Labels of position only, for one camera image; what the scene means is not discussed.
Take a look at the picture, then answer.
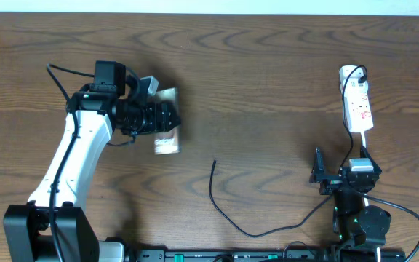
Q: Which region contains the white power strip cord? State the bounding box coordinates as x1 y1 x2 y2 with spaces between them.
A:
360 131 382 262

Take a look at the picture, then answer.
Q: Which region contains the white power strip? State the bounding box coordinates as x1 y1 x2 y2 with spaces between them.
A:
339 65 373 133

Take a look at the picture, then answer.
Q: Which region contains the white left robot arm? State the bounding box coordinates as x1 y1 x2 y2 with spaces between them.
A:
3 60 181 261

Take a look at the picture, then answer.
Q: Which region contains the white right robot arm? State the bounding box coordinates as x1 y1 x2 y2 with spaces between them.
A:
310 146 391 261

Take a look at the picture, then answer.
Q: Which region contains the black charger cable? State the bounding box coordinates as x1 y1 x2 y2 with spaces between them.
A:
209 65 369 239

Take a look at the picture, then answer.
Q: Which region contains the gold Galaxy smartphone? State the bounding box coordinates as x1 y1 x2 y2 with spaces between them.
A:
154 87 180 155

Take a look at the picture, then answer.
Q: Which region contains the black charger plug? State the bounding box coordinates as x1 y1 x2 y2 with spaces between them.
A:
358 75 367 84

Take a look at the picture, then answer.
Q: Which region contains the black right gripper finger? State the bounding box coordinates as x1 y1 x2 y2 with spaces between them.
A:
360 146 382 175
309 147 326 183

